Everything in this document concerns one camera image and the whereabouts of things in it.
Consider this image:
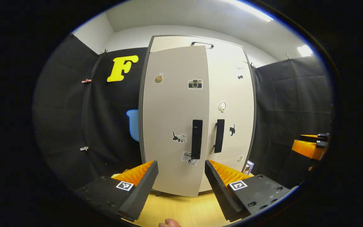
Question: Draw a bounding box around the white shoe cabinet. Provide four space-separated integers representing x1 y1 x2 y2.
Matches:
138 35 257 197

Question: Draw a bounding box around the beige cabinet drawer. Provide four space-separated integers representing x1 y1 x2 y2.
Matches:
150 36 245 51

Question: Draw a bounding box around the small ceiling light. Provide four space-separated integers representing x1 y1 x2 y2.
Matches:
297 45 314 57

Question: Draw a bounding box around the white cabinet door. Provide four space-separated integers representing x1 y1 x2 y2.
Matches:
199 47 255 193
141 46 211 197

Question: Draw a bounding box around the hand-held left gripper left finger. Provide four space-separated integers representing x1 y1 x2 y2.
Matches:
76 160 159 222

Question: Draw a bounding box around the black backdrop cloth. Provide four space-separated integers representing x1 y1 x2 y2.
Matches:
33 33 149 189
249 56 335 186

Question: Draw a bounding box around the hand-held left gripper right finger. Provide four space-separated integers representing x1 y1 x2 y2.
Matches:
205 159 297 222

